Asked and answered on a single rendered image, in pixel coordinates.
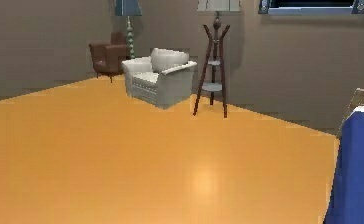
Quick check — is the brown armchair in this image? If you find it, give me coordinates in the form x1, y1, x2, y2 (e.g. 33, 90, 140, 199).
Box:
88, 31, 128, 84

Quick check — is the white armchair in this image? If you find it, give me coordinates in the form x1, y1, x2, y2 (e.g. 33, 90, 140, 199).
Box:
120, 47, 198, 111

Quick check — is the brown tripod floor lamp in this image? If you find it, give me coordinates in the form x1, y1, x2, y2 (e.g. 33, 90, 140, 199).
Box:
192, 0, 242, 119

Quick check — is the blue covered bed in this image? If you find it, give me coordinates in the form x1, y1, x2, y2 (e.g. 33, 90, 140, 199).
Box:
322, 87, 364, 224

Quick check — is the blue shade floor lamp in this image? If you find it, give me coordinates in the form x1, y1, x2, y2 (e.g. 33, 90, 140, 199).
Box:
114, 0, 143, 60

